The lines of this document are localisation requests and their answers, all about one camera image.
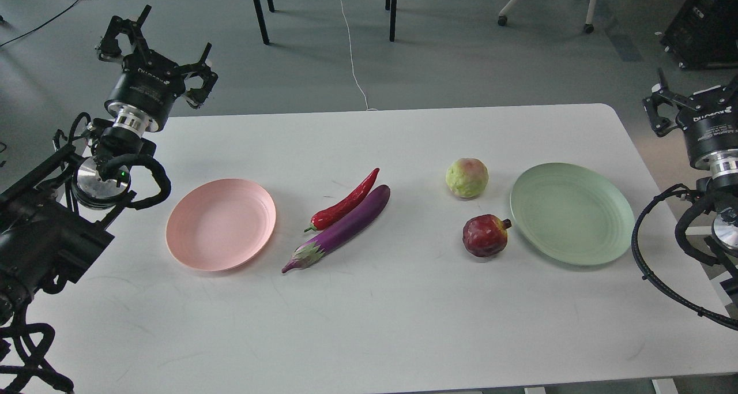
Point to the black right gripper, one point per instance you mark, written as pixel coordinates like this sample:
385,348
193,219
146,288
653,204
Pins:
710,131

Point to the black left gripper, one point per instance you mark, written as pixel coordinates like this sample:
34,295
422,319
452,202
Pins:
143,90

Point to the red chili pepper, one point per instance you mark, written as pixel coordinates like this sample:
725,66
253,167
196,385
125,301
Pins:
331,215

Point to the green pink guava fruit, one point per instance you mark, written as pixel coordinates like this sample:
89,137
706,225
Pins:
467,178

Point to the red pomegranate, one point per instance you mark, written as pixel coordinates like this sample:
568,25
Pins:
486,235

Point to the purple eggplant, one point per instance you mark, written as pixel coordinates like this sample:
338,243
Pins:
341,232

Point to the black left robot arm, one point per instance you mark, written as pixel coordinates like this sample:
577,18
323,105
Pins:
55,219

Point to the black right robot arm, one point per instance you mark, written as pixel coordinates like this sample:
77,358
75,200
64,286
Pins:
707,230

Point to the black equipment case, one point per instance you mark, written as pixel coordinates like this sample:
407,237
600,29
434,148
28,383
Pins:
702,36

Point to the black table legs left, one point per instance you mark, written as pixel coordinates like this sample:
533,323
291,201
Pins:
259,13

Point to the black table legs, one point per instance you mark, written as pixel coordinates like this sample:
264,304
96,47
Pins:
391,7
259,13

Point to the pink plate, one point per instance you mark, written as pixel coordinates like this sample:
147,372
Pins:
221,225

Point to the green plate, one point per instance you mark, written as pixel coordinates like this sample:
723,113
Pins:
571,214

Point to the black table legs right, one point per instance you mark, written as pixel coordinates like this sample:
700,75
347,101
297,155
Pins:
391,7

